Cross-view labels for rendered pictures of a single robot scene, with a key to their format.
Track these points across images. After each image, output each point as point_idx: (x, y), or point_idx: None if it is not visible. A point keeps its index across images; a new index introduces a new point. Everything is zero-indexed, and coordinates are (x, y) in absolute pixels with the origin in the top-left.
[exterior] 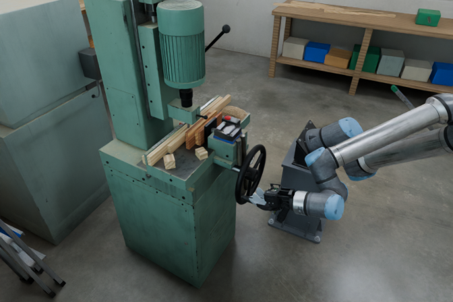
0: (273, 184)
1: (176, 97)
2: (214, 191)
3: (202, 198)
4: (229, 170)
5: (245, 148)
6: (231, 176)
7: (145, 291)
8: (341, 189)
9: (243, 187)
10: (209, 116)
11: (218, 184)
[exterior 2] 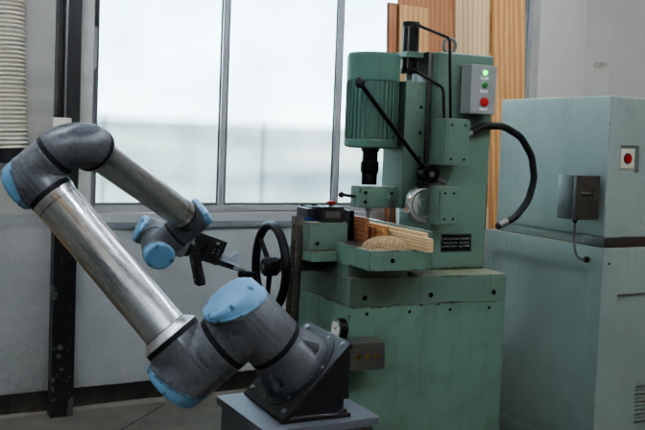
0: (223, 241)
1: (395, 186)
2: (313, 311)
3: (301, 293)
4: (333, 316)
5: (296, 241)
6: None
7: None
8: (151, 234)
9: (286, 309)
10: (374, 224)
11: (319, 312)
